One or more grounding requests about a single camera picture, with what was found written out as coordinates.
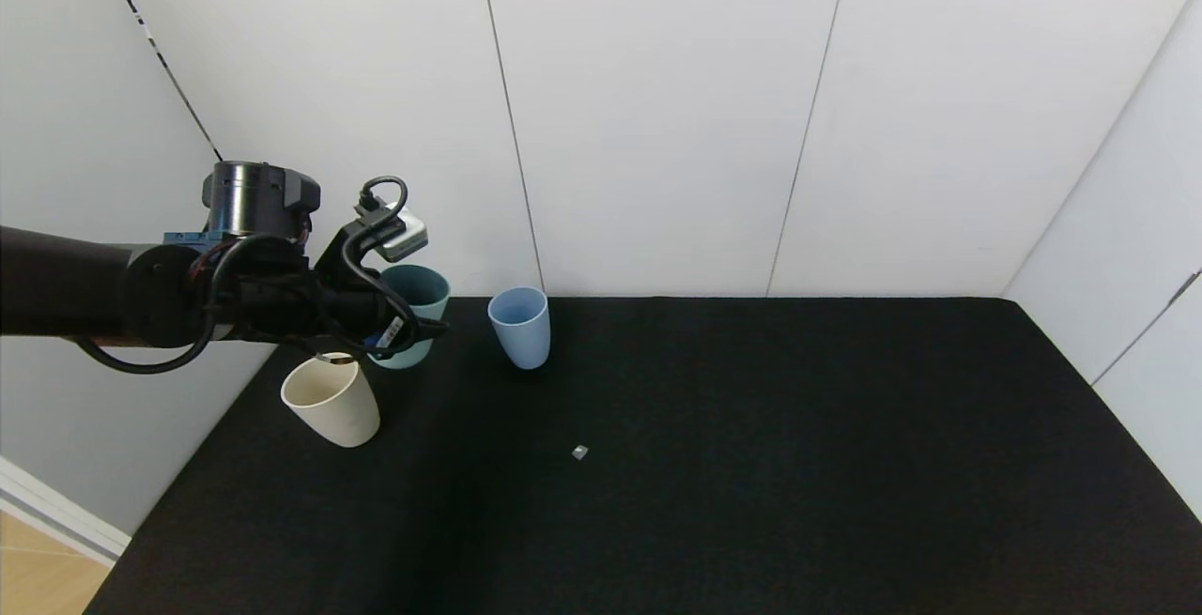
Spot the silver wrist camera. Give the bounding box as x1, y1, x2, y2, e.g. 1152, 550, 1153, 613
361, 207, 430, 263

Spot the white baseboard strip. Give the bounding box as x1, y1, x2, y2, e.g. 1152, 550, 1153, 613
0, 455, 132, 567

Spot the black camera cable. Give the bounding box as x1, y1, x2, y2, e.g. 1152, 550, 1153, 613
338, 176, 424, 359

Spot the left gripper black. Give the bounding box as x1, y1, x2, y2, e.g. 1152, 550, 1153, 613
315, 287, 450, 361

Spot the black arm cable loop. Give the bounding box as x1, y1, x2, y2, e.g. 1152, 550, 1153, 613
75, 235, 275, 376

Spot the teal plastic cup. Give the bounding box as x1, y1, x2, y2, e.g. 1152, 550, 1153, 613
368, 264, 452, 371

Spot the light blue plastic cup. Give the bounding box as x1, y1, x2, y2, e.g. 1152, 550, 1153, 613
487, 287, 552, 371

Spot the beige plastic cup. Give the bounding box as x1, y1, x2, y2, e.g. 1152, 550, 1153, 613
281, 352, 381, 449

